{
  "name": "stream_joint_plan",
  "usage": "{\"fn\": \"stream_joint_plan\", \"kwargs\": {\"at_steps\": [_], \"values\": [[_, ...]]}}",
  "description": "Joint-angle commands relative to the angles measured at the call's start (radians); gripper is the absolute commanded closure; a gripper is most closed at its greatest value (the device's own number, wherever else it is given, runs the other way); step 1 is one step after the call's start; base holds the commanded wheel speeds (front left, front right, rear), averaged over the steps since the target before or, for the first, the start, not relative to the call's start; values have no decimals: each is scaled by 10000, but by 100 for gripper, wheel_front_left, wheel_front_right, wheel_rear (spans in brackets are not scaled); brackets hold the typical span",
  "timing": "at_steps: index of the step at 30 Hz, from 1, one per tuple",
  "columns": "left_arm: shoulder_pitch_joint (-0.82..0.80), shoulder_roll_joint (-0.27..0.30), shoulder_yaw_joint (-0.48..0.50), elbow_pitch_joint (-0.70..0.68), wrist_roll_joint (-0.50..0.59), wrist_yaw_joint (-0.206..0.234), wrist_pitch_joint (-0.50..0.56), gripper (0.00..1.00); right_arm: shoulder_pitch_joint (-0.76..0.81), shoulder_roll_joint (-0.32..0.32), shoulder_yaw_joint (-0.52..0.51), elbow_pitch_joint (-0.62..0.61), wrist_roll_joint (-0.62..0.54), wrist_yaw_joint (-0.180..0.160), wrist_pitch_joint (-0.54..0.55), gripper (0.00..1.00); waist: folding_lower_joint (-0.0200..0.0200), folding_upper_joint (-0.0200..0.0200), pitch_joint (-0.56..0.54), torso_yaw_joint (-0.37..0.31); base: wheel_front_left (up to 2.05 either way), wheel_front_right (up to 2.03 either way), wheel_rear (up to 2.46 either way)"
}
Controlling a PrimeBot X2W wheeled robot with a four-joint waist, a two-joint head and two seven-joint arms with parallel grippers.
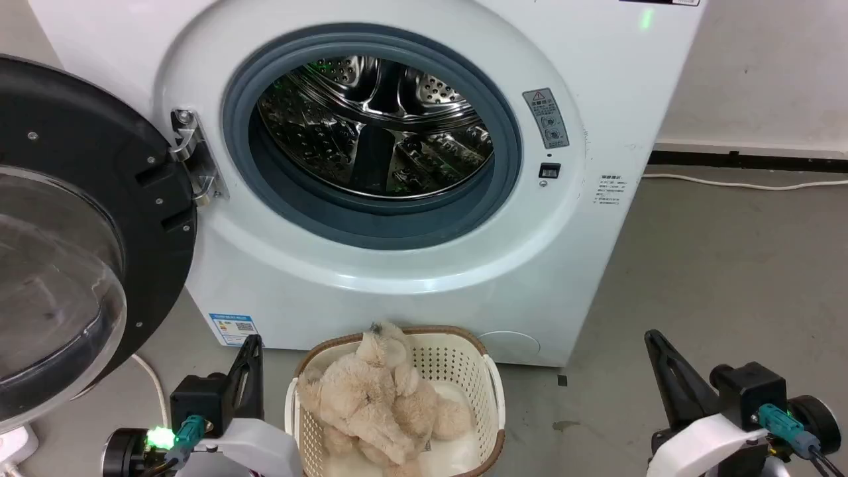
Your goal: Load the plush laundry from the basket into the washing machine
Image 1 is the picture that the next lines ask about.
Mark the white plastic laundry basket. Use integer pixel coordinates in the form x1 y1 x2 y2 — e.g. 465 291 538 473
285 325 507 477

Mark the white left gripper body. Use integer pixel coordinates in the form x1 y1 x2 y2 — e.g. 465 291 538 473
178 417 303 477

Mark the blue energy label sticker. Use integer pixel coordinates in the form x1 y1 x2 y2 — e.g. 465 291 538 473
209 313 259 348

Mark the white front-load washing machine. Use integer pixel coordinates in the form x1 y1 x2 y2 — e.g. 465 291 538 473
26 0 708 368

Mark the round white filter cover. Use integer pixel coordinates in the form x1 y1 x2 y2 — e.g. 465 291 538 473
478 331 541 364

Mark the beige plush teddy bear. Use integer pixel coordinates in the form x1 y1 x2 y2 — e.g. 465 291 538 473
295 321 474 477

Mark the teal gripper cable plug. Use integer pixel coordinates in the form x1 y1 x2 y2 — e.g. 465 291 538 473
757 403 821 459
164 415 207 466

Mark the teal right gripper cable plug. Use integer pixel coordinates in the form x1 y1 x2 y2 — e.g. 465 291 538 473
757 403 821 459

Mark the teal left gripper cable plug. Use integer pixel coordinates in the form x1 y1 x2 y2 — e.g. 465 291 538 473
164 415 207 466

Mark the white power cord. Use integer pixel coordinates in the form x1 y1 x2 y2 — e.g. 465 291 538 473
130 353 169 431

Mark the white power strip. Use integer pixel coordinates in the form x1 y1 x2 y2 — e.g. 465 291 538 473
0 425 39 472

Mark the small printed text sticker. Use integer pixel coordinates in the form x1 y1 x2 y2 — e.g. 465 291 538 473
594 174 624 207

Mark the thin white floor cable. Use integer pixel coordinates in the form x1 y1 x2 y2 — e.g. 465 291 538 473
641 172 848 192

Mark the grey warning sticker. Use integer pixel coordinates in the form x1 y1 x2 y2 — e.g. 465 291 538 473
522 87 570 150

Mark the grey rubber door gasket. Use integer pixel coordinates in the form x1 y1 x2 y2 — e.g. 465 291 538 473
221 24 523 251

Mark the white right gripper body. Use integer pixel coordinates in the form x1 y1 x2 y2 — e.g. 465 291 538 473
647 412 774 477

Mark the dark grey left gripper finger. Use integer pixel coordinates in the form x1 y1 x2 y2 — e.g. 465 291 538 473
224 334 264 426

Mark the black round glass washer door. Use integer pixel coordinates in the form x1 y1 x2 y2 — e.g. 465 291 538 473
0 54 199 426

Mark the stainless steel washer drum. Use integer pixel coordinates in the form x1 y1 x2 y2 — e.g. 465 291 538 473
256 56 495 199

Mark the black baseboard strip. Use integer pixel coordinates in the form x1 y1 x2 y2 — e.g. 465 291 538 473
647 150 848 174

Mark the metal door hinge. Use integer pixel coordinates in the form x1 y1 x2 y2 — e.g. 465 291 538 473
170 109 230 207

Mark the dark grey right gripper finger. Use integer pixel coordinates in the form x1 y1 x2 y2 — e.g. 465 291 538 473
644 329 721 433

